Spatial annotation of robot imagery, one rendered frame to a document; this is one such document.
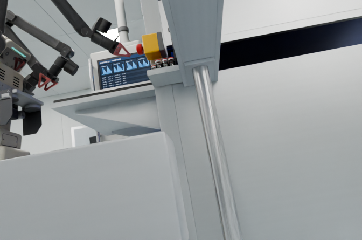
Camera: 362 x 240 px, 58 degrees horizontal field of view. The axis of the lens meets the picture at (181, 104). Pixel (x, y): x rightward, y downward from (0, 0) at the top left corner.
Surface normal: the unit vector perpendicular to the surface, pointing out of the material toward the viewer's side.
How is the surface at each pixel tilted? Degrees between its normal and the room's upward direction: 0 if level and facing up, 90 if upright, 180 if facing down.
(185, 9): 180
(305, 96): 90
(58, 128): 90
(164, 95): 90
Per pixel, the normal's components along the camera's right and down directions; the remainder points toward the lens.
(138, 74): -0.11, -0.23
